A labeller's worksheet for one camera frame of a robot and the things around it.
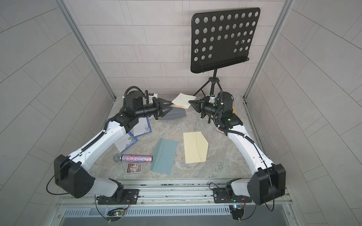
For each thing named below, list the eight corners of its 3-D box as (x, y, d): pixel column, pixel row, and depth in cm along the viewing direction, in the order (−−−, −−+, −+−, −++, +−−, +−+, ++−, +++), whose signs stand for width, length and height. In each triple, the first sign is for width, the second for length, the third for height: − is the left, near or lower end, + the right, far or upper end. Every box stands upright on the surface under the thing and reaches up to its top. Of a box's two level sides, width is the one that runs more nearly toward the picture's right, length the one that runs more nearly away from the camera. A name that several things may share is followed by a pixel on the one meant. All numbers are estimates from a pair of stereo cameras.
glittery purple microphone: (115, 162, 83) (112, 160, 81) (117, 156, 86) (115, 154, 83) (152, 162, 84) (151, 160, 81) (153, 156, 86) (152, 154, 83)
